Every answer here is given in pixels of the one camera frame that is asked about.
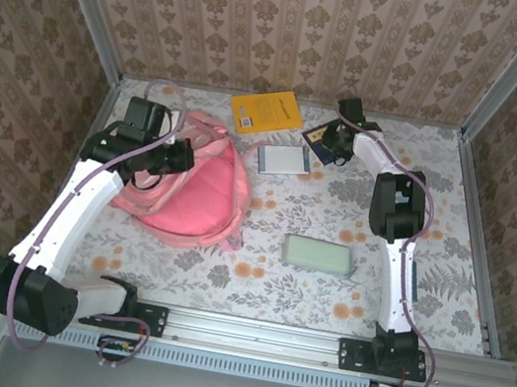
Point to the dark blue book yellow label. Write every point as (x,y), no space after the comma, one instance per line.
(313,138)

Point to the pink backpack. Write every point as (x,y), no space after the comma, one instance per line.
(198,193)

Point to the white notebook grey spine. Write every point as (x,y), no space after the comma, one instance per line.
(284,160)

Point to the pale green pencil case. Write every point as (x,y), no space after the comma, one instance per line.
(318,254)

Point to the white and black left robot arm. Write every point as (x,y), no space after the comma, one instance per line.
(69,215)

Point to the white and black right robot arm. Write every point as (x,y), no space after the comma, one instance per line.
(397,288)

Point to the floral table cover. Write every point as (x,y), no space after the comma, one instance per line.
(270,296)

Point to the aluminium back rail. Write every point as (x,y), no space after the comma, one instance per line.
(207,86)

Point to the aluminium side rail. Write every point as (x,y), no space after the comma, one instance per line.
(96,125)
(473,191)

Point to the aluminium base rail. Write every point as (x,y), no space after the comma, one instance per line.
(253,338)

